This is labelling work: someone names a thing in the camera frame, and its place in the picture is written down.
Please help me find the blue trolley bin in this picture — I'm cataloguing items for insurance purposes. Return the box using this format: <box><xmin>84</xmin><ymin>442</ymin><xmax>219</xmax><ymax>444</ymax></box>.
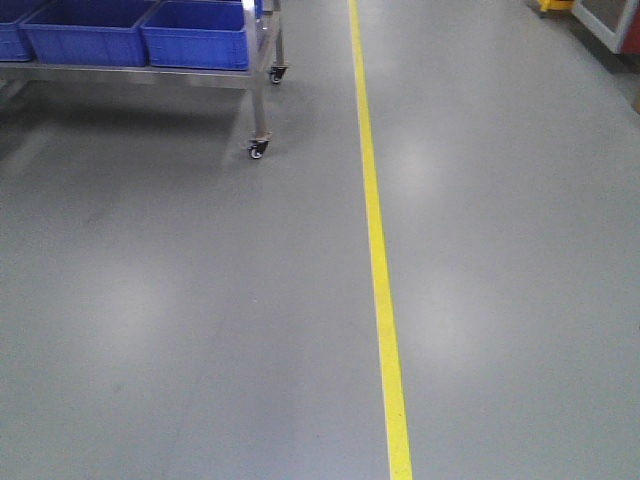
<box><xmin>1</xmin><ymin>0</ymin><xmax>46</xmax><ymax>62</ymax></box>
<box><xmin>140</xmin><ymin>1</ymin><xmax>249</xmax><ymax>71</ymax></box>
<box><xmin>20</xmin><ymin>1</ymin><xmax>156</xmax><ymax>67</ymax></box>

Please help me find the blue trolley bin middle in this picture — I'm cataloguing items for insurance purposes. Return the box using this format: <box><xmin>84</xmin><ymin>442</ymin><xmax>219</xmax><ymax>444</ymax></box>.
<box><xmin>20</xmin><ymin>1</ymin><xmax>156</xmax><ymax>67</ymax></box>

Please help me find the blue trolley bin left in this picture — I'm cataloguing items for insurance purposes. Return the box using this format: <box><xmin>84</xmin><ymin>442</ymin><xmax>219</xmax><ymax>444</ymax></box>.
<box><xmin>1</xmin><ymin>0</ymin><xmax>46</xmax><ymax>62</ymax></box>

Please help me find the steel wheeled trolley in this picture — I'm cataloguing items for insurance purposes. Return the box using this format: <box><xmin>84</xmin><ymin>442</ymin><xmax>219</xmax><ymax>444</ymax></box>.
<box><xmin>1</xmin><ymin>1</ymin><xmax>289</xmax><ymax>160</ymax></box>

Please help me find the blue trolley bin right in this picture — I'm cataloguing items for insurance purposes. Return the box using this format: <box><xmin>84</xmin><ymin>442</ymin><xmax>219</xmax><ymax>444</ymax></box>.
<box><xmin>140</xmin><ymin>1</ymin><xmax>249</xmax><ymax>71</ymax></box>

